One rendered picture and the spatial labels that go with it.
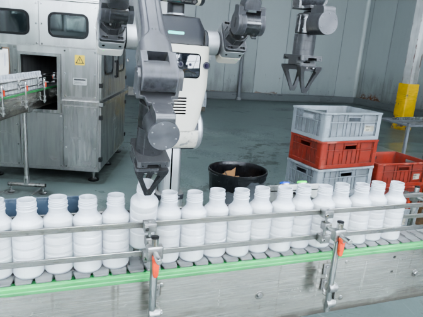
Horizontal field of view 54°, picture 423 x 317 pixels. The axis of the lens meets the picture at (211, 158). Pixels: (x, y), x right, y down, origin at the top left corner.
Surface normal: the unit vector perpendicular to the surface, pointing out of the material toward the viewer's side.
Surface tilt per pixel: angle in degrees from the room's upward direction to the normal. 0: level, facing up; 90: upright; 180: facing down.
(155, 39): 49
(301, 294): 90
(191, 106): 90
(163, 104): 20
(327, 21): 90
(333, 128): 90
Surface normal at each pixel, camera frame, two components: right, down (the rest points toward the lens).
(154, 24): 0.30, -0.44
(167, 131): 0.30, 0.50
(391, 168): 0.38, 0.25
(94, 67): 0.03, 0.25
